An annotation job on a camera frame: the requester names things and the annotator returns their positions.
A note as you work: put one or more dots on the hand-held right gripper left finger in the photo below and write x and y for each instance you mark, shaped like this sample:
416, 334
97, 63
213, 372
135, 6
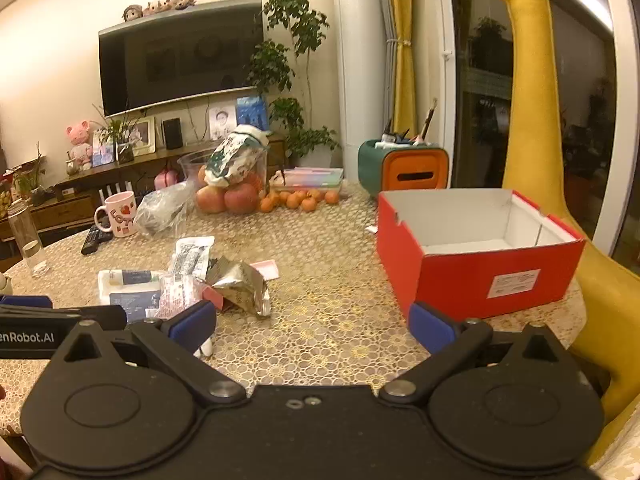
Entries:
192, 322

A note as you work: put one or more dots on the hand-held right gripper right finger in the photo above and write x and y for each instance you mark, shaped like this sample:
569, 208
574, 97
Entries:
430, 327

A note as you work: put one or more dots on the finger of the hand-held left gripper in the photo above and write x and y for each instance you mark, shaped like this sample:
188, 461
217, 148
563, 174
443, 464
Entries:
112, 316
25, 301

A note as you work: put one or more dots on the white wet wipes pack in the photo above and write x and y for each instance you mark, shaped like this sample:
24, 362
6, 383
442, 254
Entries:
127, 290

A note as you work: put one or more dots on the red cardboard box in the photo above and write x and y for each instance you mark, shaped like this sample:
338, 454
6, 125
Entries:
450, 280

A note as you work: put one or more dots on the silver foil wrapper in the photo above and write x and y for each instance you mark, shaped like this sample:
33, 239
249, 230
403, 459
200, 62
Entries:
240, 285

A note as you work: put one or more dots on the clear glass bottle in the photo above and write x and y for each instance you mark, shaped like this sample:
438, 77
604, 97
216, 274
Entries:
27, 240

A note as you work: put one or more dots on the black remote control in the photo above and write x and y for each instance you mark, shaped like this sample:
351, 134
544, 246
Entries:
95, 240

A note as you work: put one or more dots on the white mug with pink hearts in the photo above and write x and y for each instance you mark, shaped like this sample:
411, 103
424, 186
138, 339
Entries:
120, 212

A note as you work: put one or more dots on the wooden television cabinet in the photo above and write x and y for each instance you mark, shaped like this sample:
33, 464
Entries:
75, 195

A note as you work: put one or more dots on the clear plastic bag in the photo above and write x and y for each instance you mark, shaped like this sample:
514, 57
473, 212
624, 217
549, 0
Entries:
162, 207

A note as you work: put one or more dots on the small potted plant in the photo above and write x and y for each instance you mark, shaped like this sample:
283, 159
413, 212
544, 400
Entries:
30, 180

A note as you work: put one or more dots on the green orange tissue box organiser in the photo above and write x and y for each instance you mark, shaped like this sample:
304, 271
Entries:
405, 170

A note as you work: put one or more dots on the pile of tangerines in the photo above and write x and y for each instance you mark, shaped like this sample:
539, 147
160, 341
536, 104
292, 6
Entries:
300, 199

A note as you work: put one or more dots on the small photo card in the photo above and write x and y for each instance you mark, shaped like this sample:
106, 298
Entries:
102, 150

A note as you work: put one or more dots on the pink pig plush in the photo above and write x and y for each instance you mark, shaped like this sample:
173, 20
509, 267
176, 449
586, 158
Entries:
80, 142

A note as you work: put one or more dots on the patterned snack bag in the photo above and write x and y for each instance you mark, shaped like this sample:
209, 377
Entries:
235, 155

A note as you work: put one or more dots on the small plant in glass vase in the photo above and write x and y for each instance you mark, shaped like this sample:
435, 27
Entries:
122, 142

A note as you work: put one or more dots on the stack of pink folders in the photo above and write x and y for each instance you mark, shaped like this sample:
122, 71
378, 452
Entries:
310, 177

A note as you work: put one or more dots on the black speaker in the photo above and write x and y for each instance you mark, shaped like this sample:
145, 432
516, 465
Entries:
172, 133

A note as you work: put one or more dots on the portrait photo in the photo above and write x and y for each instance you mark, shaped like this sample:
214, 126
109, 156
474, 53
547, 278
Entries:
222, 122

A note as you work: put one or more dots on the calligraphy brush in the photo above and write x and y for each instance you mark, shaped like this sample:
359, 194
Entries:
428, 120

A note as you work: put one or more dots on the blue picture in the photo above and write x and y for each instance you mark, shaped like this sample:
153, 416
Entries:
252, 112

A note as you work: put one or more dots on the yellow giraffe chair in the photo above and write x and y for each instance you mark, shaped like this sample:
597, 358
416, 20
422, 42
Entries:
530, 110

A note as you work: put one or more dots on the glass sliding door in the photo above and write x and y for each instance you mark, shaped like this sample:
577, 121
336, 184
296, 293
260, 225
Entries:
485, 85

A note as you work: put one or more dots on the flat screen television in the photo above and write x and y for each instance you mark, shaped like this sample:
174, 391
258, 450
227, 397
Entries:
180, 55

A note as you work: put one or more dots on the white tower air conditioner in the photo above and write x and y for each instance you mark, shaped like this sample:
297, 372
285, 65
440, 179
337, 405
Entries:
360, 60

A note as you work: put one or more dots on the tall potted green plant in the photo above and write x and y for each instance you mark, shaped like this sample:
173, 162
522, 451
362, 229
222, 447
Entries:
290, 60

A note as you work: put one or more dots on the yellow curtain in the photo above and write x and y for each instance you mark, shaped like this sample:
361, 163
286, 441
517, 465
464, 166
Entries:
402, 35

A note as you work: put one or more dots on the brown-haired plush doll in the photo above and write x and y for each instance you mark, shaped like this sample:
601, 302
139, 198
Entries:
133, 12

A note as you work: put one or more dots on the small pink plush toy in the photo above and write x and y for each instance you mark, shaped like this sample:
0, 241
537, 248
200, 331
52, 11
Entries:
156, 7

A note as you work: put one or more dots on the white photo frame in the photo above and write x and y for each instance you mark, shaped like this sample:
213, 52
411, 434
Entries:
142, 136

